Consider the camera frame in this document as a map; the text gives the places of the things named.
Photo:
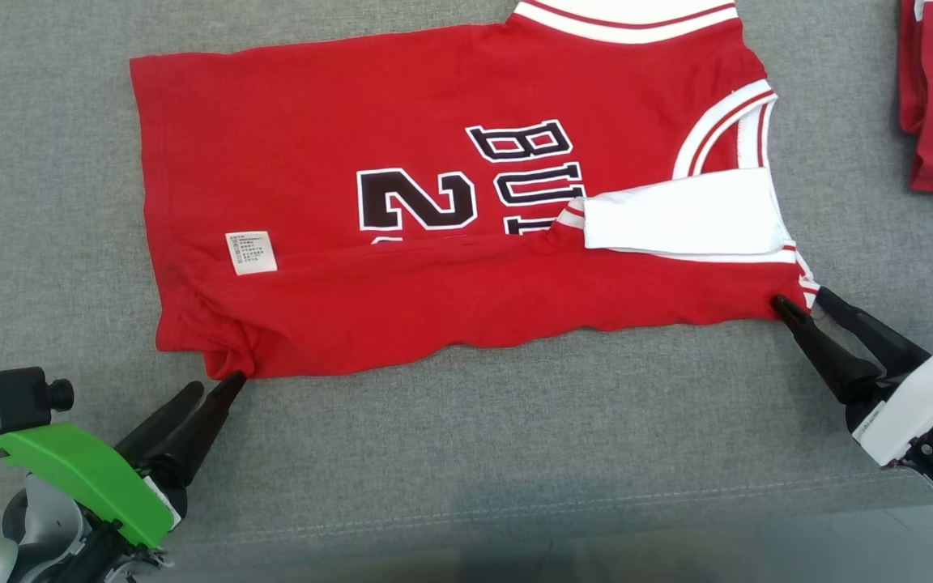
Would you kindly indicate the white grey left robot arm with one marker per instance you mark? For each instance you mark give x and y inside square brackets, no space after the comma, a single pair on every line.
[45,518]

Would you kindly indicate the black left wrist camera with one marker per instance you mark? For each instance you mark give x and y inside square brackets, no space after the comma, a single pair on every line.
[9,401]

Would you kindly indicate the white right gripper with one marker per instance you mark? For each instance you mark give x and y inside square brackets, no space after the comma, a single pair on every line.
[920,405]

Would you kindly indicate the grey fabric sofa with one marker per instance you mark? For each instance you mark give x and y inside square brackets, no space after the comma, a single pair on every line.
[515,437]

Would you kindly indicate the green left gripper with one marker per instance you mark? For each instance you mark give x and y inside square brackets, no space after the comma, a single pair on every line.
[86,474]

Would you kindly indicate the red basketball jersey white sleeves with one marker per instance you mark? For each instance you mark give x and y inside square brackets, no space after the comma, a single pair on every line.
[313,121]

